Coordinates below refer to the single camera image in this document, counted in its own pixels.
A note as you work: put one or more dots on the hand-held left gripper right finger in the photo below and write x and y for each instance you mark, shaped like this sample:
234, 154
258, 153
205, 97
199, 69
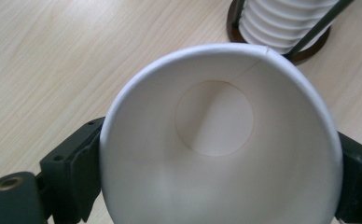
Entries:
359, 183

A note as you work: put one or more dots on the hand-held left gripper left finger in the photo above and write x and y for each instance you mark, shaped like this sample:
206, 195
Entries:
70, 174

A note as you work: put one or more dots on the single white paper cup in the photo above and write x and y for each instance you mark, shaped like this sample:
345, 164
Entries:
219, 180

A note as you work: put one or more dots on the stack of white paper cups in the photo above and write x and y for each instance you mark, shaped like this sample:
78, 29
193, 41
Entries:
278, 25

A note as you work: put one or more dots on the dark brown double cup holder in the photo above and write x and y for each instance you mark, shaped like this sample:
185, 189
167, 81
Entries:
233, 32

